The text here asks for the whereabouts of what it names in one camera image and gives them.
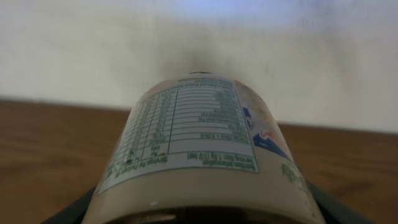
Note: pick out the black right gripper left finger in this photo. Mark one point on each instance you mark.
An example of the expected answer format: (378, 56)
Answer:
(73, 213)

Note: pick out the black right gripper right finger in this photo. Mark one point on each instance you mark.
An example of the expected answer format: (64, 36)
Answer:
(333, 211)

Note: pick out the green lid jar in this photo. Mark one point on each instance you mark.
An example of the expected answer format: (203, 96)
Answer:
(202, 149)

